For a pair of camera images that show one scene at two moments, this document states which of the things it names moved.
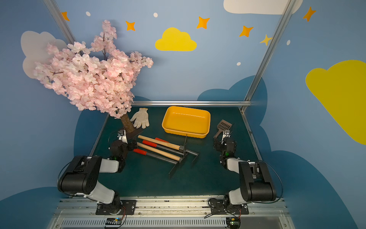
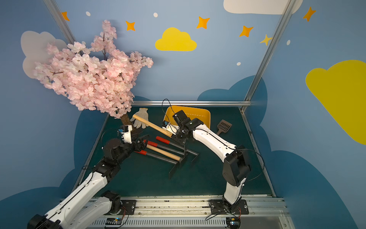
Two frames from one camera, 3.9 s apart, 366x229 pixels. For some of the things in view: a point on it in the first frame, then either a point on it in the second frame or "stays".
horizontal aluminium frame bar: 191,103 stays
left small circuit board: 113,221 stays
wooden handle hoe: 183,148 -> 153,126
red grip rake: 152,144 stays
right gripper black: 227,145 -> 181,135
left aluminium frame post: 60,20 stays
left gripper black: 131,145 -> 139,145
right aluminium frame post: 289,6 stays
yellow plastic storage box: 192,122 stays
